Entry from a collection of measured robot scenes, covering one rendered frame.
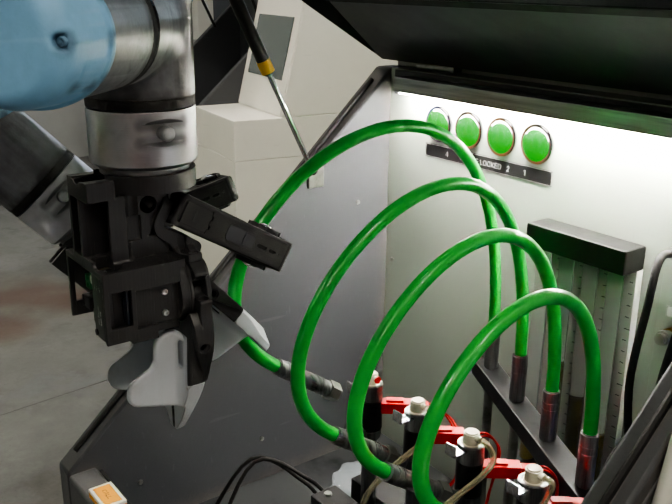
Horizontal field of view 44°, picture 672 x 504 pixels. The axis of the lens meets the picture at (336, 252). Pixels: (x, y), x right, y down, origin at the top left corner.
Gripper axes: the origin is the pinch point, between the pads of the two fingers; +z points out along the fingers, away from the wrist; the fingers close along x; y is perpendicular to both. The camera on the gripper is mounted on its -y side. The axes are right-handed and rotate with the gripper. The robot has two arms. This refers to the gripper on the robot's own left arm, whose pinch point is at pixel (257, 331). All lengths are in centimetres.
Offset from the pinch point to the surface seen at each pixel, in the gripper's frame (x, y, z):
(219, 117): -290, -84, 27
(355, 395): 15.0, 0.0, 5.2
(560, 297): 21.3, -17.1, 11.9
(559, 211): -6.3, -36.1, 23.8
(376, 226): 8.4, -14.0, -0.3
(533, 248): 12.8, -22.1, 12.2
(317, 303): 8.4, -4.8, -0.2
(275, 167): -280, -83, 59
